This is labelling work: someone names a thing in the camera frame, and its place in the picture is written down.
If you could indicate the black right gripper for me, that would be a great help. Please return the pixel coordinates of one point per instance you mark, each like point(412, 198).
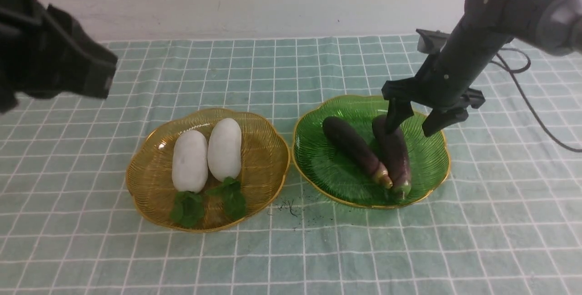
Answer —
point(432, 88)

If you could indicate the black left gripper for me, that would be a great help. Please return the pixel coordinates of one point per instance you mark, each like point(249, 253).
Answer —
point(44, 51)

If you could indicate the purple eggplant with green stem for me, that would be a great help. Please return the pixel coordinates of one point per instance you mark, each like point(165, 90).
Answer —
point(395, 156)

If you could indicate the purple eggplant with brown stem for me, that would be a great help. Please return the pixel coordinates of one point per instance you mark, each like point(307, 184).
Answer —
point(345, 138)

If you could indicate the white radish with green leaves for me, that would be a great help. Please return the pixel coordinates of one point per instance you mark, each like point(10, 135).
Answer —
point(189, 176)

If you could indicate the white radish with leafy top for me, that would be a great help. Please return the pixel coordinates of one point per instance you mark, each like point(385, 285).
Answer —
point(224, 162)

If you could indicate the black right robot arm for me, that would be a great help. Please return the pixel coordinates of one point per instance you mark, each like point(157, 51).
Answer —
point(453, 61)

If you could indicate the green ribbed plastic plate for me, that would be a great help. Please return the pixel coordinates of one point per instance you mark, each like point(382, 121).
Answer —
point(337, 177)

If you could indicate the green checkered tablecloth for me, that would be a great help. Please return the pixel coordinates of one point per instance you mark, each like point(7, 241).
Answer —
point(507, 221)

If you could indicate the amber ribbed plastic plate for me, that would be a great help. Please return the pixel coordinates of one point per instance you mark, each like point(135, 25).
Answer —
point(265, 160)

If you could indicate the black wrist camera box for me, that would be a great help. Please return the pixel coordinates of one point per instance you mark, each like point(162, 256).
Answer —
point(431, 41)

